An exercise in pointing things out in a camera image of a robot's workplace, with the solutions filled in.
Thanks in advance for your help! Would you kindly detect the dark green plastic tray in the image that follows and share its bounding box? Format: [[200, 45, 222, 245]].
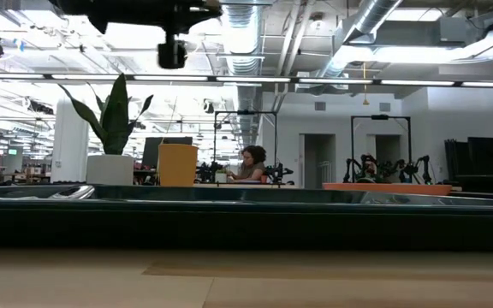
[[0, 184, 493, 252]]

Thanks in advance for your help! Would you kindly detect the silver slanted ventilation duct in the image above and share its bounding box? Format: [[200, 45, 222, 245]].
[[314, 0, 404, 89]]

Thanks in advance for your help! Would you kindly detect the long ceiling light strip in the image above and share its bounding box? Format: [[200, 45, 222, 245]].
[[0, 73, 493, 89]]

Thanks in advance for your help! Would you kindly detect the orange plastic cup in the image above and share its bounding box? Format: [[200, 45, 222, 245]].
[[157, 143, 199, 187]]

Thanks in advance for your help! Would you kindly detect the orange plastic plate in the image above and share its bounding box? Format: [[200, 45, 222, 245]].
[[322, 182, 454, 197]]

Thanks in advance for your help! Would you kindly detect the green leafy plant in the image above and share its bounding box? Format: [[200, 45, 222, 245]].
[[57, 73, 155, 156]]

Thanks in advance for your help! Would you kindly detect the black rig frame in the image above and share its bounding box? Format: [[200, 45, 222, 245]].
[[213, 110, 279, 183], [350, 114, 413, 184]]

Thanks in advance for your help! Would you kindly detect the white plant pot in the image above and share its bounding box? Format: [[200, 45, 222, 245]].
[[86, 154, 135, 187]]

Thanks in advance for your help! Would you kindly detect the yellow hanging cord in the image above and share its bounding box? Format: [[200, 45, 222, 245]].
[[360, 62, 370, 107]]

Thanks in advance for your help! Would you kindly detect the stack of black cases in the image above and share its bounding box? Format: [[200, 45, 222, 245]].
[[443, 136, 493, 194]]

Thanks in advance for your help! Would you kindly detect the orange-handled metal spoon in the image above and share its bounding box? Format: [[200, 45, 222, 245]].
[[47, 185, 97, 201]]

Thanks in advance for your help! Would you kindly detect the silver spiral ventilation duct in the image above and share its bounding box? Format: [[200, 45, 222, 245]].
[[222, 0, 265, 146]]

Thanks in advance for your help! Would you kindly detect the person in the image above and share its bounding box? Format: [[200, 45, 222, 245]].
[[228, 145, 269, 182]]

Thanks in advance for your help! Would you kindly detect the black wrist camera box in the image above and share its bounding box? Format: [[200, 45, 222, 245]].
[[157, 32, 188, 70]]

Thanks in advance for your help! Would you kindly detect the black computer monitor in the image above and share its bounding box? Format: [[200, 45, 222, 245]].
[[140, 136, 194, 170]]

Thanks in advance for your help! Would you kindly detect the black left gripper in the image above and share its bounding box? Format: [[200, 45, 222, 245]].
[[134, 0, 223, 34]]

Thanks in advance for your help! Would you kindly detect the white pillar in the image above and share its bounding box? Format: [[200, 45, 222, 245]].
[[50, 96, 90, 184]]

